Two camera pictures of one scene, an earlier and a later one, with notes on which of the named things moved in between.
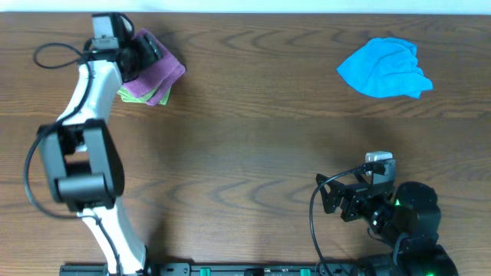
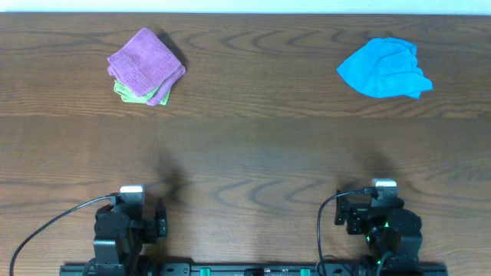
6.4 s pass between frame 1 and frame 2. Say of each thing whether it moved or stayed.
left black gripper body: moved
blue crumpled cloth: stayed
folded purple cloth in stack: stayed
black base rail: stayed
